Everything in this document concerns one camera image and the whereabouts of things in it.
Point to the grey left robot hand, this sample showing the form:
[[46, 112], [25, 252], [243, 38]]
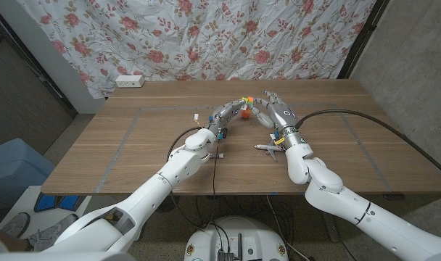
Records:
[[222, 114]]

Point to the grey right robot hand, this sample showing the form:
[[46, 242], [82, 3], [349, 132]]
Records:
[[284, 117]]

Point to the multicoloured Rubik's cube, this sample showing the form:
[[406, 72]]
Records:
[[247, 100]]

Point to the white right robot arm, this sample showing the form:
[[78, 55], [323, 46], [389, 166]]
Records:
[[351, 206]]

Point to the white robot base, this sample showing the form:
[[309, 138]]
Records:
[[242, 235]]

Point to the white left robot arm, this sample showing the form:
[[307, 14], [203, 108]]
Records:
[[151, 188]]

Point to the white toy airplane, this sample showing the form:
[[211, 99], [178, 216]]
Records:
[[264, 147]]

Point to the red and white marker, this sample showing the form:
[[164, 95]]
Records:
[[218, 156]]

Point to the floral backdrop cloth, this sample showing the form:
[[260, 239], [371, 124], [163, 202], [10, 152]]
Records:
[[206, 36]]

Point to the white power strip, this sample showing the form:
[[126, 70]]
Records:
[[130, 81]]

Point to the black backdrop pole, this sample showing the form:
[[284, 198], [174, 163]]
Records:
[[363, 36]]

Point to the grey table leg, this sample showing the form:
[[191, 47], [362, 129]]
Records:
[[329, 224]]

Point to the black module on base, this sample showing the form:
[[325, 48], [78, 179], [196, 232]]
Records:
[[226, 256]]

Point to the black door track strip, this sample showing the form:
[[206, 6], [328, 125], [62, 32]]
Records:
[[57, 92]]

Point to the grey sneaker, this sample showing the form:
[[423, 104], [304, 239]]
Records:
[[15, 224], [50, 233]]

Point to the blue plastic bin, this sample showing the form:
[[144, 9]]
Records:
[[13, 166]]

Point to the white robot chest edge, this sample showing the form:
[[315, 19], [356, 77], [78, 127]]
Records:
[[61, 256]]

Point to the person's brown leg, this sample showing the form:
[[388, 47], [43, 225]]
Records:
[[6, 241]]

